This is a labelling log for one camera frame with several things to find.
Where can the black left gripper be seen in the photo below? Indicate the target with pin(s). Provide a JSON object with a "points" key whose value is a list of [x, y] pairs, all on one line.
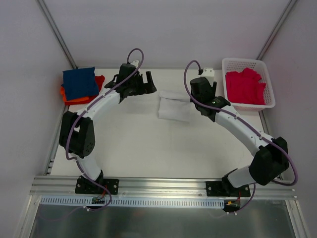
{"points": [[140, 87]]}

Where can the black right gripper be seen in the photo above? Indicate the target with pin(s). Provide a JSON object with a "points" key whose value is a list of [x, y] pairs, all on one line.
{"points": [[200, 92]]}

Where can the white t shirt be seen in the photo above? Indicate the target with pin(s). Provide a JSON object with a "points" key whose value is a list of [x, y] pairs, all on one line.
{"points": [[174, 106]]}

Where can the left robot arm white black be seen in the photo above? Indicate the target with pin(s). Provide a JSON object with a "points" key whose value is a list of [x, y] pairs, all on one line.
{"points": [[77, 133]]}

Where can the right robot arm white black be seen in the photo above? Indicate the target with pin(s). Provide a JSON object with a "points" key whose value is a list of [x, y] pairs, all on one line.
{"points": [[269, 154]]}

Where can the white plastic basket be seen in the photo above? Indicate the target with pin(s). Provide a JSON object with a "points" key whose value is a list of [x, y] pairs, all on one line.
{"points": [[238, 64]]}

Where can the crumpled pink t shirt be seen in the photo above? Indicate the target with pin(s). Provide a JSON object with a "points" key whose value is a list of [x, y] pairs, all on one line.
{"points": [[245, 87]]}

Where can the folded blue t shirt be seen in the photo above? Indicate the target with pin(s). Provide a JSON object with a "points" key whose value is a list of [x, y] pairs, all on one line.
{"points": [[80, 83]]}

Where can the folded orange t shirt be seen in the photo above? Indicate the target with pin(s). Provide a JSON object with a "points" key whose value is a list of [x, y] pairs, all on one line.
{"points": [[78, 101]]}

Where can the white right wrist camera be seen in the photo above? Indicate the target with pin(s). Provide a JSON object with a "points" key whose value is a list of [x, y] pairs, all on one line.
{"points": [[207, 73]]}

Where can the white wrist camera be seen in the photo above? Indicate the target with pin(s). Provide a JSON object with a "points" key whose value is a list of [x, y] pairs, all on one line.
{"points": [[207, 73], [135, 63]]}

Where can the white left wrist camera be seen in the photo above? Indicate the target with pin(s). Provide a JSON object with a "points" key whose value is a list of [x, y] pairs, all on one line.
{"points": [[135, 63]]}

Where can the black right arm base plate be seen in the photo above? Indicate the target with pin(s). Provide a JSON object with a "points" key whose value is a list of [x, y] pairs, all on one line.
{"points": [[217, 189]]}

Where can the aluminium mounting rail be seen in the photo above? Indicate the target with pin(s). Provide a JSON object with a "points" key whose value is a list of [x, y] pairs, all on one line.
{"points": [[154, 188]]}

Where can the left aluminium frame post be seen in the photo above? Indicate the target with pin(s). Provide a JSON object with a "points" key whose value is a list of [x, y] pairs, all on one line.
{"points": [[57, 34]]}

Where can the aluminium frame post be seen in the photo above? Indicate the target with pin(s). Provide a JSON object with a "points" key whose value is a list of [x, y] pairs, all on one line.
{"points": [[277, 27], [57, 34]]}

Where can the right aluminium frame post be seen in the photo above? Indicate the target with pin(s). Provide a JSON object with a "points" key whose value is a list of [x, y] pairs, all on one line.
{"points": [[277, 27]]}

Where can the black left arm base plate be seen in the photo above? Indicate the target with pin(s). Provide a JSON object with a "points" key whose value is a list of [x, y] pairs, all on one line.
{"points": [[84, 186]]}

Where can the white slotted cable duct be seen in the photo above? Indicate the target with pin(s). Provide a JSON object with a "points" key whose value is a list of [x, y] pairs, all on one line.
{"points": [[133, 202]]}

